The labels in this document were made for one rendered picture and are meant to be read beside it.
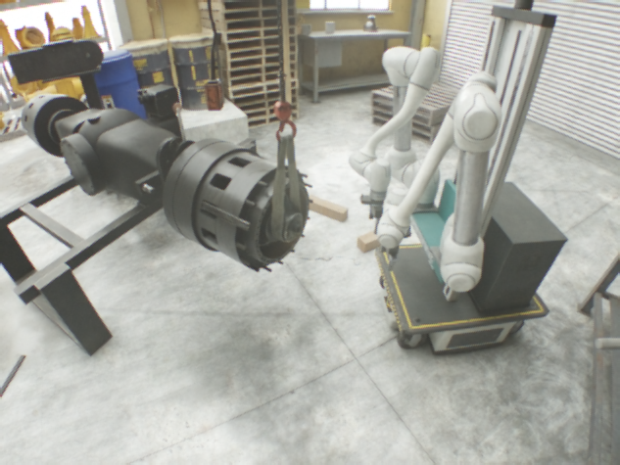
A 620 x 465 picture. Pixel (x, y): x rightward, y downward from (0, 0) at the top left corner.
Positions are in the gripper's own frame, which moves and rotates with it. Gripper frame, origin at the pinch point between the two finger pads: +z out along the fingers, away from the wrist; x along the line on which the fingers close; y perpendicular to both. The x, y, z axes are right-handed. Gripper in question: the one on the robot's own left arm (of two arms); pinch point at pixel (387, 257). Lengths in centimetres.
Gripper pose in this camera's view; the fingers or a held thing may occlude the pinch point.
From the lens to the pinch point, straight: 168.7
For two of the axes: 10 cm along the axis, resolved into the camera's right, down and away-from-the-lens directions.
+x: 0.8, 6.2, -7.8
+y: -10.0, 0.5, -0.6
